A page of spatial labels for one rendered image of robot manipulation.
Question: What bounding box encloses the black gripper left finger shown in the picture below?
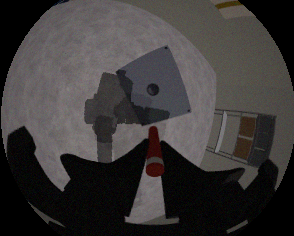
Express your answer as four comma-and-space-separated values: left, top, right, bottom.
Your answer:
60, 138, 149, 218

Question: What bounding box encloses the dark red peg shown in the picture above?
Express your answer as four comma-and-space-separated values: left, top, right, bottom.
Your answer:
146, 125, 164, 177

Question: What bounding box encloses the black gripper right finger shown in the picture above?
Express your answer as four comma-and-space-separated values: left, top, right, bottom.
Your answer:
161, 140, 245, 220

